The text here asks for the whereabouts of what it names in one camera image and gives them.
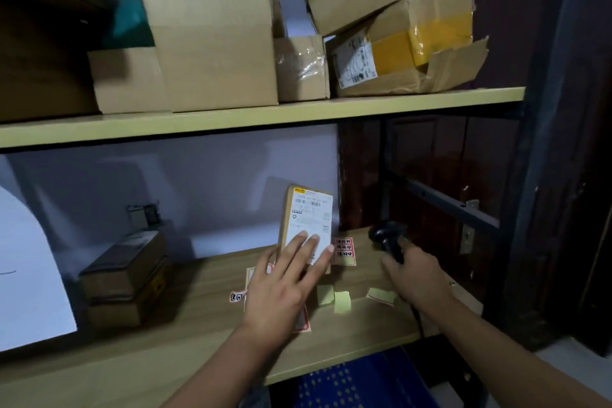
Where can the brown taped flat box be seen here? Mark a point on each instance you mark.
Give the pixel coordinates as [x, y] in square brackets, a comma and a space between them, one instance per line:
[124, 266]

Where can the person's left forearm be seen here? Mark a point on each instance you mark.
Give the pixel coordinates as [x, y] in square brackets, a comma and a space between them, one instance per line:
[224, 369]

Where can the open cardboard box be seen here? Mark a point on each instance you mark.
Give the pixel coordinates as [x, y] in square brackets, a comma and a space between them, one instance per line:
[277, 5]

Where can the teal plastic bag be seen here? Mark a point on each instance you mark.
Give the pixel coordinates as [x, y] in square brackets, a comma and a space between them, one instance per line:
[126, 22]

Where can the metal door latch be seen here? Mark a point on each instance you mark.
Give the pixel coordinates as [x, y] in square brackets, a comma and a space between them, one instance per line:
[468, 230]

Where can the black barcode scanner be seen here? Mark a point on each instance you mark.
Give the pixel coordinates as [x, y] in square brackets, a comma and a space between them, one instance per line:
[385, 236]

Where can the small red and white sticker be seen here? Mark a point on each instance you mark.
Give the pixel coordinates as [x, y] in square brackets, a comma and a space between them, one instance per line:
[237, 296]

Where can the small white-labelled cardboard parcel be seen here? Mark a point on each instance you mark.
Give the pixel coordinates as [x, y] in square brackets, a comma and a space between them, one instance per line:
[306, 211]

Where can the yellow sticky note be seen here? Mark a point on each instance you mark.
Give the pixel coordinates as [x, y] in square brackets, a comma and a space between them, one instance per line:
[342, 302]
[325, 295]
[381, 296]

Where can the person's left little finger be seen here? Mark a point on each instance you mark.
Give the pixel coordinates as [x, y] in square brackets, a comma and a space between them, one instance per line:
[263, 271]

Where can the torn yellow-taped cardboard box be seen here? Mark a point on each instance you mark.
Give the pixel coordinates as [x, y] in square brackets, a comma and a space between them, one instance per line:
[411, 46]

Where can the person's left middle finger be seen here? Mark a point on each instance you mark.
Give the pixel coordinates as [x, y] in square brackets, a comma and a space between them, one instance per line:
[307, 254]

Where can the low wide cardboard box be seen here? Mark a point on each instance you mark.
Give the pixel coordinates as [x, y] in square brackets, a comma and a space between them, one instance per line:
[126, 82]

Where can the large plain cardboard box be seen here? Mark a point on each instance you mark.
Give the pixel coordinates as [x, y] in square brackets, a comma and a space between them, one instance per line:
[213, 46]

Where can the blue plastic crate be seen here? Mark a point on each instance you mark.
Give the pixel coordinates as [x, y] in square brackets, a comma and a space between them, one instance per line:
[354, 381]

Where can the large red-edged sticker sheet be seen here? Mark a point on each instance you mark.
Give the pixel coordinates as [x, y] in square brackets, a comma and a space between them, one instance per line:
[304, 321]

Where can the dark brown cardboard box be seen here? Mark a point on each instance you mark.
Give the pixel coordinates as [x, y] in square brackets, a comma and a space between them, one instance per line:
[43, 63]

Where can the dark metal rack frame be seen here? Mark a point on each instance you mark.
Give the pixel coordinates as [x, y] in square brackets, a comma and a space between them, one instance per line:
[535, 159]

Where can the brown yellow-labelled flat box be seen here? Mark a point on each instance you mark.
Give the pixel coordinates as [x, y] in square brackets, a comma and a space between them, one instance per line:
[131, 307]

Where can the small grey boxed item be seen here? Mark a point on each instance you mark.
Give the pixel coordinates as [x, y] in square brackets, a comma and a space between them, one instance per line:
[143, 217]

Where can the small clear-taped cardboard box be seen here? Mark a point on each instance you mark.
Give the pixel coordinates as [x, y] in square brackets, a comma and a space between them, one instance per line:
[301, 69]

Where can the person's right fingers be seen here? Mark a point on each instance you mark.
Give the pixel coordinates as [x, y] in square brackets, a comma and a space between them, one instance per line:
[393, 266]

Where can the person's right hand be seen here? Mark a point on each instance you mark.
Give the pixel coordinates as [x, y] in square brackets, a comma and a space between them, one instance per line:
[420, 281]

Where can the person's left hand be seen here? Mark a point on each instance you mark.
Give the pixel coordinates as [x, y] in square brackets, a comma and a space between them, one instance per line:
[272, 297]

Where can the person's right forearm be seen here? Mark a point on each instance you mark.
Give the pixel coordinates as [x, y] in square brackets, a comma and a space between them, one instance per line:
[507, 360]

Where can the white plastic mailer bag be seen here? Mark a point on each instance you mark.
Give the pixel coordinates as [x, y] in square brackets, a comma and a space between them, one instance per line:
[28, 283]

